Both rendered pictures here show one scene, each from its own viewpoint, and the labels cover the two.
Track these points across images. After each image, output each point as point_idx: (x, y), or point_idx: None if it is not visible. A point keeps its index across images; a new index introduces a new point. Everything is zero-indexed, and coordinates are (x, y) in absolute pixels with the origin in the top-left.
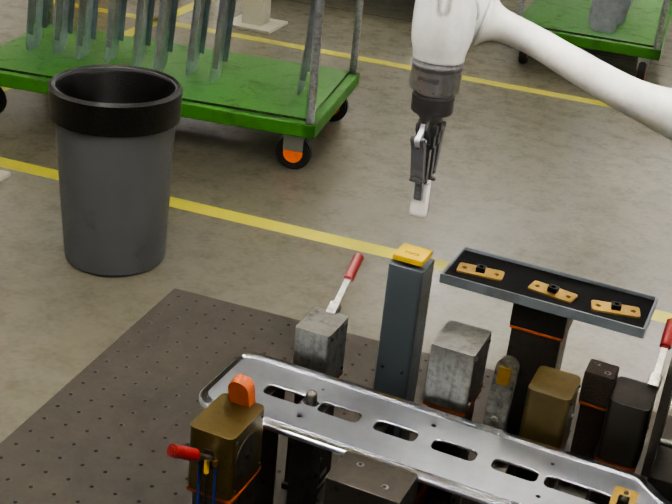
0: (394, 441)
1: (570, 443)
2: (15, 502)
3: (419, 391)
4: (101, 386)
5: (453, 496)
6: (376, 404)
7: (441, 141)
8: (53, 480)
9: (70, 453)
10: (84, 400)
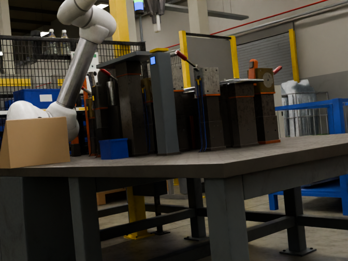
0: None
1: (84, 161)
2: (345, 139)
3: (120, 161)
4: (302, 147)
5: None
6: None
7: (144, 1)
8: (328, 141)
9: (320, 143)
10: (313, 146)
